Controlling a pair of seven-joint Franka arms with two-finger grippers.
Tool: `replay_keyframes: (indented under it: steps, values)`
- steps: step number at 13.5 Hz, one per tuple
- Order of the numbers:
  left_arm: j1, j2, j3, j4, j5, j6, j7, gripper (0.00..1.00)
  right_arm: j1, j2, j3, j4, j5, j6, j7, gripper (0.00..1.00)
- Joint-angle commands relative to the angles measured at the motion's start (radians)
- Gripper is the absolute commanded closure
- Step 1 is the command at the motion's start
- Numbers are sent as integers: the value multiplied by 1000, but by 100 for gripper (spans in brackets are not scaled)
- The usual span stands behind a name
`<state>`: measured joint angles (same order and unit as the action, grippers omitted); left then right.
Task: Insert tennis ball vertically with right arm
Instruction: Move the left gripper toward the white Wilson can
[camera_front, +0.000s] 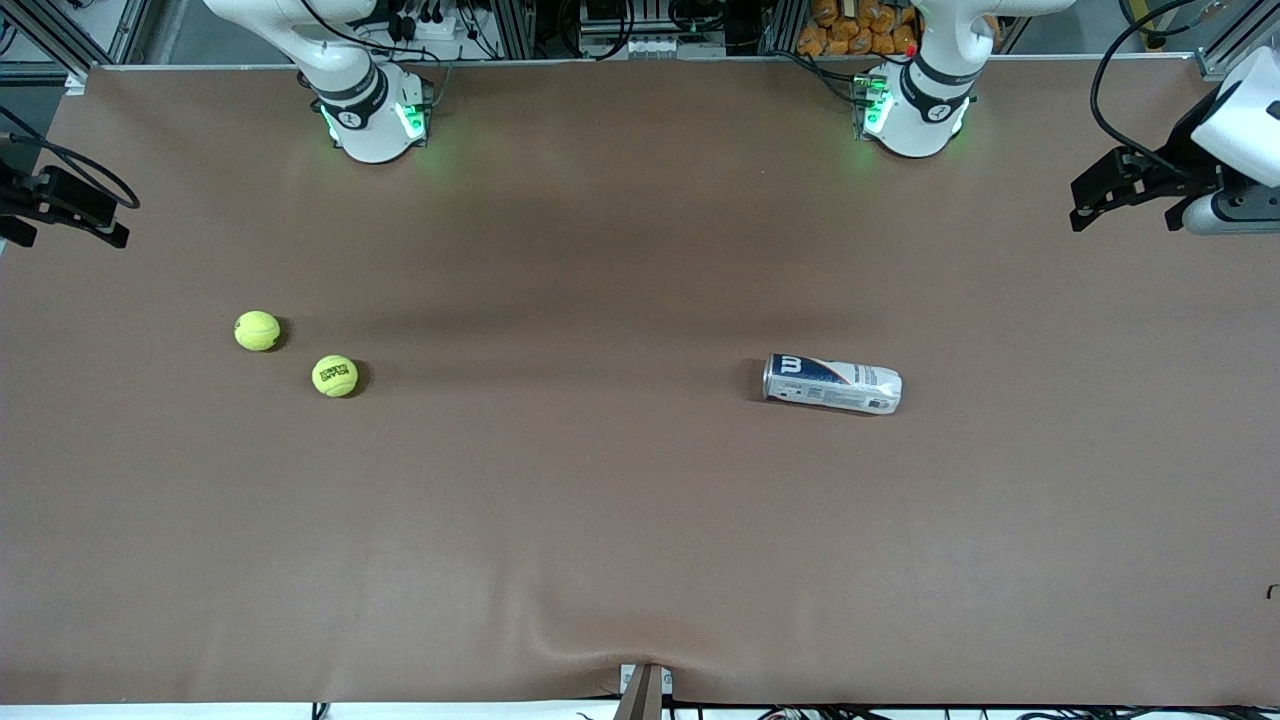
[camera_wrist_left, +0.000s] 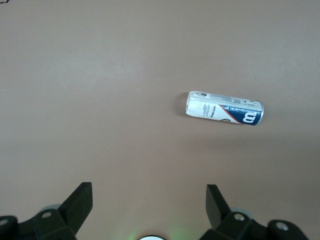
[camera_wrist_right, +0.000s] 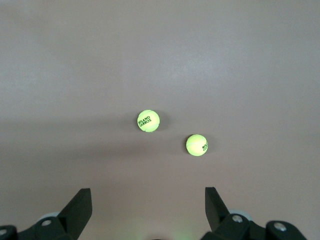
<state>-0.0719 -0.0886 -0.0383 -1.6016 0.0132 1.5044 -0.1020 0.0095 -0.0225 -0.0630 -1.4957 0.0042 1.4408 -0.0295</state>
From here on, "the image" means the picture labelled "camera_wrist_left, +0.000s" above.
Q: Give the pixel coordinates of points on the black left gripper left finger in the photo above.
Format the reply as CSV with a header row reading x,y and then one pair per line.
x,y
75,205

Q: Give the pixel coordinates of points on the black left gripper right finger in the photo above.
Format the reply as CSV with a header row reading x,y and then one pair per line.
x,y
217,210

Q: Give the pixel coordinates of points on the white blue tennis ball can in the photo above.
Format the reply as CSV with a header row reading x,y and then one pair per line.
x,y
225,112

